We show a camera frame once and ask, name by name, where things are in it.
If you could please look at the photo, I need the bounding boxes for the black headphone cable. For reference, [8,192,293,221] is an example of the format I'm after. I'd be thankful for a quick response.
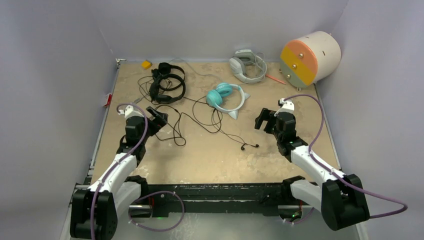
[191,96,246,147]

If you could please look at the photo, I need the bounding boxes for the teal cat-ear headphones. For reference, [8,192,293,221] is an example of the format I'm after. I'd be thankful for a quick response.
[205,82,251,120]

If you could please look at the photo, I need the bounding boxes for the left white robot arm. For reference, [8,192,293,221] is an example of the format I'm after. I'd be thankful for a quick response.
[69,103,168,240]

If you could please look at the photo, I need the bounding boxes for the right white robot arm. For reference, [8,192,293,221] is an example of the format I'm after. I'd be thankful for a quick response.
[254,108,370,231]

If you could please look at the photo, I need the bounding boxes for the black over-ear headphones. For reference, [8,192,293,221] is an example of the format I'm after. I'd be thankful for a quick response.
[149,62,187,105]

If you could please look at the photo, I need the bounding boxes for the white grey headphones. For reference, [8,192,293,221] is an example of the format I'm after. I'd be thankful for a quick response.
[228,49,268,84]

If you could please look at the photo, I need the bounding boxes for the orange pen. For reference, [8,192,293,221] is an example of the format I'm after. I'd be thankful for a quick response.
[265,74,286,85]

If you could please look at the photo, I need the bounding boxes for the small yellow block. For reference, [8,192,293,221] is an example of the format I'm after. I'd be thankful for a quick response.
[140,60,153,70]

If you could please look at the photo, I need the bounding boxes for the round pastel drawer box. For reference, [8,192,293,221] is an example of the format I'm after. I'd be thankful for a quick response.
[280,31,342,89]

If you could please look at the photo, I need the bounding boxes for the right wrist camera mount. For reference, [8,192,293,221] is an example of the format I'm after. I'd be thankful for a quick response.
[274,98,295,116]

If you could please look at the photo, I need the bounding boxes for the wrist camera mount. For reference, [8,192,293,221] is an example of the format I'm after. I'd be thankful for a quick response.
[274,98,295,116]
[123,105,144,120]

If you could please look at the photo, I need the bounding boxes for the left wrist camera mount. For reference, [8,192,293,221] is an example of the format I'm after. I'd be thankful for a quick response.
[123,105,144,120]

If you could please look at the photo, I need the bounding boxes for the black earbuds with wire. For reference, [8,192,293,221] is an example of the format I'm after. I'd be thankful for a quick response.
[210,109,260,151]

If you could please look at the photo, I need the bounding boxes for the red tag on wall edge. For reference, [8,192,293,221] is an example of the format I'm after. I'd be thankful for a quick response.
[103,93,113,108]

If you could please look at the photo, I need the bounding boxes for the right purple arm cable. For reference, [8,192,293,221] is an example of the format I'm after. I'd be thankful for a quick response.
[283,94,408,226]

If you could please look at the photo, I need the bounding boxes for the grey headphone cable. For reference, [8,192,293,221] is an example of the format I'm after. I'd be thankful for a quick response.
[168,58,233,80]

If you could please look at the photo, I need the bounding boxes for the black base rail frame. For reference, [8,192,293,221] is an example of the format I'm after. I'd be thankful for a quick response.
[68,180,319,220]

